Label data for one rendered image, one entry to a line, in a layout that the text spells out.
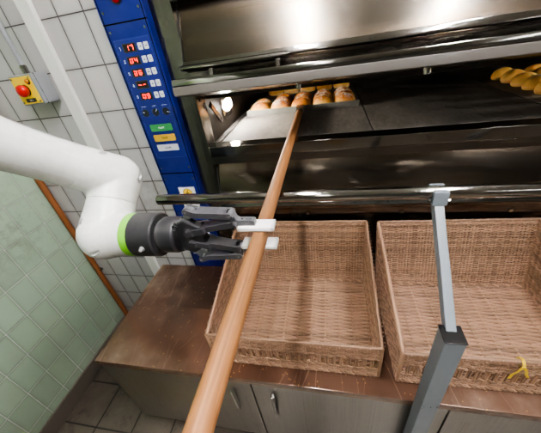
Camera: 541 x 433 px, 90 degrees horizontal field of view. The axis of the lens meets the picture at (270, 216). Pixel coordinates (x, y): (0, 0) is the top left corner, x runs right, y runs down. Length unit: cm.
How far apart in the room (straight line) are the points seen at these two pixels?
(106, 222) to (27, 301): 111
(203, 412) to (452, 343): 51
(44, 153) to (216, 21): 63
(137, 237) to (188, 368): 65
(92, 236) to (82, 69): 77
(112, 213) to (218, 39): 63
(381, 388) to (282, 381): 30
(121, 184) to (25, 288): 110
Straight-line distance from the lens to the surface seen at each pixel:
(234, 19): 101
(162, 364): 118
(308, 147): 102
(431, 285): 130
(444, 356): 73
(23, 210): 167
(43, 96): 135
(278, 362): 102
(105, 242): 64
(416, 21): 97
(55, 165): 65
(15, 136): 65
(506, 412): 111
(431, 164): 113
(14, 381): 179
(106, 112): 129
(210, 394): 34
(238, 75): 86
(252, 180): 112
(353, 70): 82
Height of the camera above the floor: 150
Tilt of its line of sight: 33 degrees down
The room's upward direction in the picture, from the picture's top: 9 degrees counter-clockwise
